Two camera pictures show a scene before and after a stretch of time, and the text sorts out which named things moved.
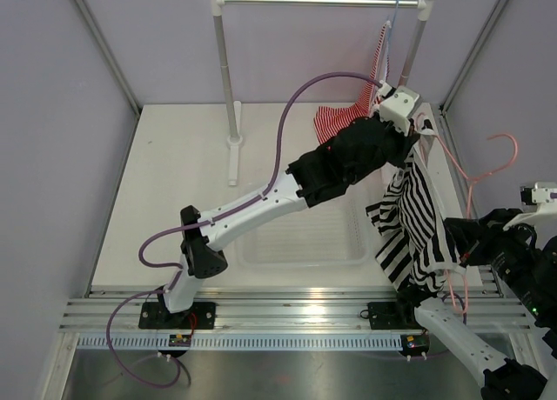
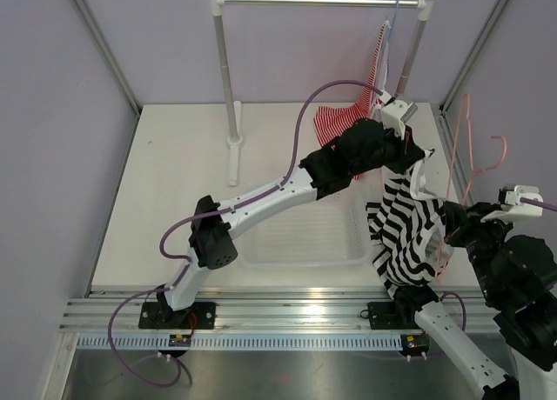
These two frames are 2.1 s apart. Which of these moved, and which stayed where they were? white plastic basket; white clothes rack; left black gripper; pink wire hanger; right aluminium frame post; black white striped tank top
Moved: black white striped tank top; pink wire hanger
Stayed: right aluminium frame post; white plastic basket; left black gripper; white clothes rack
